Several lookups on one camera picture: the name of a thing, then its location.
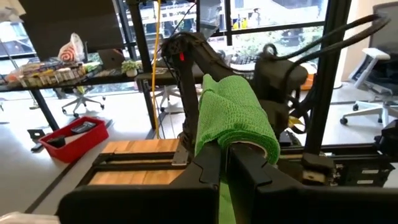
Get black desk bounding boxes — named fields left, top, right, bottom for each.
left=0, top=67, right=205, bottom=131

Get dark laptop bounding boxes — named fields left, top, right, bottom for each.
left=97, top=48, right=127, bottom=70

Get white bag with red spiral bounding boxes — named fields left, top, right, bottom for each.
left=57, top=32, right=86, bottom=63

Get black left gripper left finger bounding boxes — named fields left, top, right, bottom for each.
left=57, top=143, right=222, bottom=224

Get red plastic bin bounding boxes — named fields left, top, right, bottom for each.
left=38, top=116, right=110, bottom=164

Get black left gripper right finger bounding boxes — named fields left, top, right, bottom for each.
left=226, top=142, right=398, bottom=224

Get thick black cable hoses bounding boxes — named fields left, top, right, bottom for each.
left=262, top=12, right=392, bottom=97

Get row of snack boxes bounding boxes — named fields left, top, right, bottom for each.
left=4, top=60, right=88, bottom=88

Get white framed office chair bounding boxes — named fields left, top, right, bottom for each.
left=340, top=1, right=398, bottom=126

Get black floor bracket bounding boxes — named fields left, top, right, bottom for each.
left=26, top=128, right=47, bottom=153

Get black device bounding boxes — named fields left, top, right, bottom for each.
left=70, top=121, right=98, bottom=135

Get grey office chair base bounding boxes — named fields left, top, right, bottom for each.
left=154, top=84, right=185, bottom=113
left=61, top=86, right=106, bottom=118

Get black keyboard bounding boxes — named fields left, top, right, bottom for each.
left=229, top=55, right=261, bottom=67

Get yellow cable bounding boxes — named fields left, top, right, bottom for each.
left=150, top=0, right=163, bottom=140

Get black Netgear network switch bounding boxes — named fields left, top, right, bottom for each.
left=337, top=154, right=396, bottom=188

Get green elastic bandage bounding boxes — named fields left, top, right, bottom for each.
left=194, top=73, right=282, bottom=224

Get small potted plant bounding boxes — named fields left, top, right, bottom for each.
left=120, top=58, right=141, bottom=78

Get large black panel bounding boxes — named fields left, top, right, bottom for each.
left=17, top=0, right=126, bottom=62

